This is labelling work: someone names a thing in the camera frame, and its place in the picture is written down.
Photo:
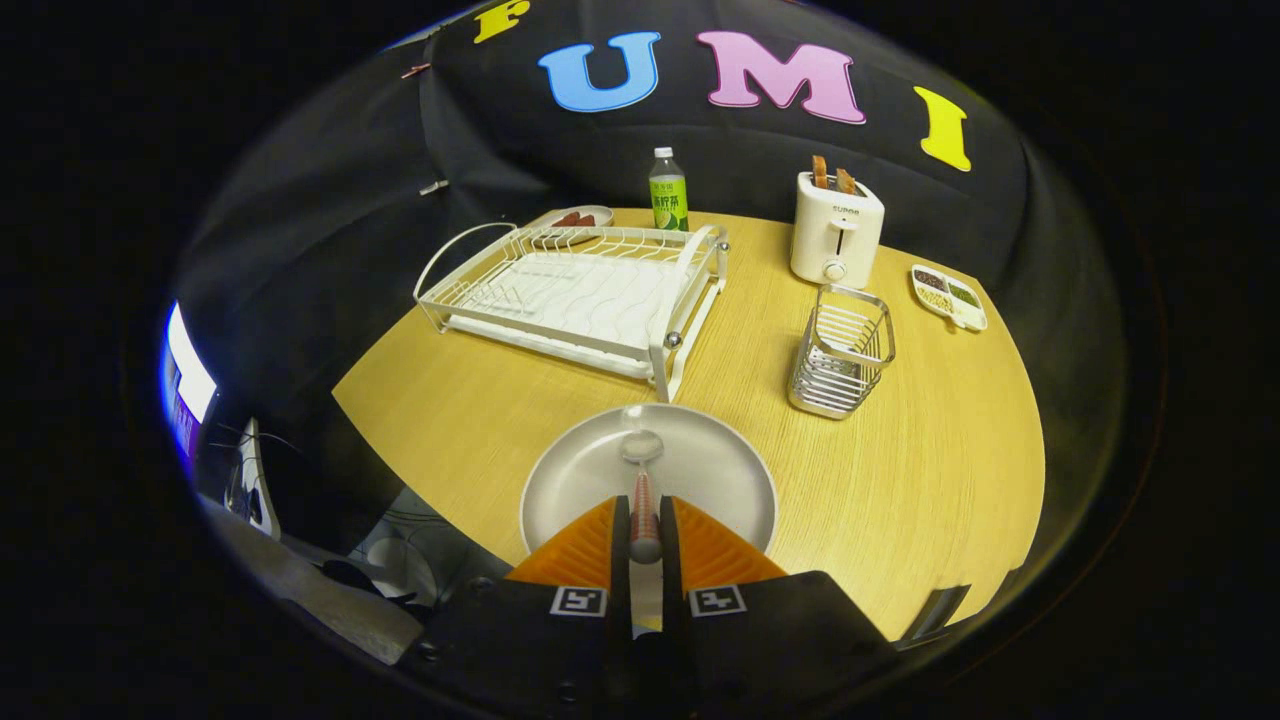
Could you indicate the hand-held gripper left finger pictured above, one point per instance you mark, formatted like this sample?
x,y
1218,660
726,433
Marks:
x,y
500,640

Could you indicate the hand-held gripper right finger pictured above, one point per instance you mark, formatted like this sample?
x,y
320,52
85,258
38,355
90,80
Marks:
x,y
780,640

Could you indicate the white round plate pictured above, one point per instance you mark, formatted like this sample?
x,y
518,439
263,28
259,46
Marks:
x,y
720,470

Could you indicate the small plate with food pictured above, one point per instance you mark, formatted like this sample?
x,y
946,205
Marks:
x,y
598,215

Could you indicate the dark grey chair back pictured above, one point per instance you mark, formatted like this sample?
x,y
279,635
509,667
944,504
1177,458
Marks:
x,y
935,610

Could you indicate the white divided snack tray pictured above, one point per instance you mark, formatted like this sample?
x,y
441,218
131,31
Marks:
x,y
950,298

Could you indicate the bright screen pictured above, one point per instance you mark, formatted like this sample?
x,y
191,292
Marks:
x,y
190,380

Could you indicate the white toaster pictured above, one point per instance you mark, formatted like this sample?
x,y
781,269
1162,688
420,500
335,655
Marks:
x,y
835,235

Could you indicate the green label drink bottle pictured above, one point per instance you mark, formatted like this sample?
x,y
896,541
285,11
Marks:
x,y
668,200

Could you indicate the silver cloth clip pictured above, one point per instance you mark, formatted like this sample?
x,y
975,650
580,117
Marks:
x,y
434,187

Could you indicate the toast slice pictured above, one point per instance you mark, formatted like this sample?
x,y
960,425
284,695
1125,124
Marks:
x,y
819,172
846,182

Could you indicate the black backdrop cloth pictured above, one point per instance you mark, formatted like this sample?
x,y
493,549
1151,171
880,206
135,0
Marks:
x,y
350,200

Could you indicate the red cloth clip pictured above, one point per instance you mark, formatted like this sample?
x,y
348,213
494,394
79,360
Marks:
x,y
415,70

